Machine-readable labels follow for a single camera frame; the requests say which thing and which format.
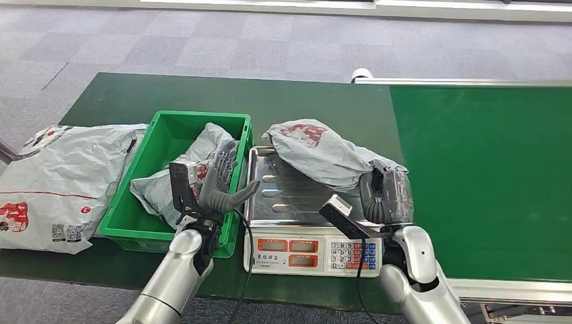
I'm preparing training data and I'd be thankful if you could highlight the aluminium conveyor frame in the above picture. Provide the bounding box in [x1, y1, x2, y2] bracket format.
[350, 67, 572, 324]

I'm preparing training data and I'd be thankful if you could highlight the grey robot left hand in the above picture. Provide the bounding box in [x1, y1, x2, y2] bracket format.
[198, 140, 261, 215]

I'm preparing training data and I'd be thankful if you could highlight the white electronic scale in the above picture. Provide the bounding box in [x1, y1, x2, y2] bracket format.
[243, 146, 387, 278]

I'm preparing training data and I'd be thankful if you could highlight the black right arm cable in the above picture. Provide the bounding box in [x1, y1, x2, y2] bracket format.
[355, 238, 380, 324]

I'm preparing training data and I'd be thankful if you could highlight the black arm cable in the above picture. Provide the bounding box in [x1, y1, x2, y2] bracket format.
[355, 238, 380, 324]
[225, 209, 256, 324]

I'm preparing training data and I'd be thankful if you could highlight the large grey courier bag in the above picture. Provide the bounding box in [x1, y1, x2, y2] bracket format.
[0, 124, 148, 255]

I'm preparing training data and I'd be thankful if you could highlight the grey parcel bag red print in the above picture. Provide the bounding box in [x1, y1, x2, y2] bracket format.
[262, 119, 408, 193]
[130, 122, 240, 230]

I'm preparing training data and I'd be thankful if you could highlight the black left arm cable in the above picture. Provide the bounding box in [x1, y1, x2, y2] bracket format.
[225, 209, 256, 324]

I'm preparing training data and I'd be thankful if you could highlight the green conveyor belt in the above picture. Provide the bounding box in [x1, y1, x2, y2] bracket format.
[390, 86, 572, 283]

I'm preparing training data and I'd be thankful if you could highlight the green plastic crate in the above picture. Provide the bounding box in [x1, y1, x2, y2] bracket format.
[98, 110, 255, 259]

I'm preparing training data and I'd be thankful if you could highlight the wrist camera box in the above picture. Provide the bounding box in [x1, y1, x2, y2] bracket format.
[169, 161, 200, 217]
[318, 194, 372, 240]

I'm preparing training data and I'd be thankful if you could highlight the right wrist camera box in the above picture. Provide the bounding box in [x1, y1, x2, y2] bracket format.
[318, 194, 372, 240]

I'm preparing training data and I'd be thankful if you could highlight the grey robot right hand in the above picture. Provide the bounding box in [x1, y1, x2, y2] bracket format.
[370, 159, 414, 225]

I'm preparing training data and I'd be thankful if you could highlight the steel scale tray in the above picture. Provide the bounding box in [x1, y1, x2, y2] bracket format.
[244, 146, 387, 229]

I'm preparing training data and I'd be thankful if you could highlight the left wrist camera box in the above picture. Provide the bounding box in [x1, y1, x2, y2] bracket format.
[169, 161, 200, 217]

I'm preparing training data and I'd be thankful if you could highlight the dark green table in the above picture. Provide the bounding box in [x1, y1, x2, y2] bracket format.
[0, 72, 434, 314]

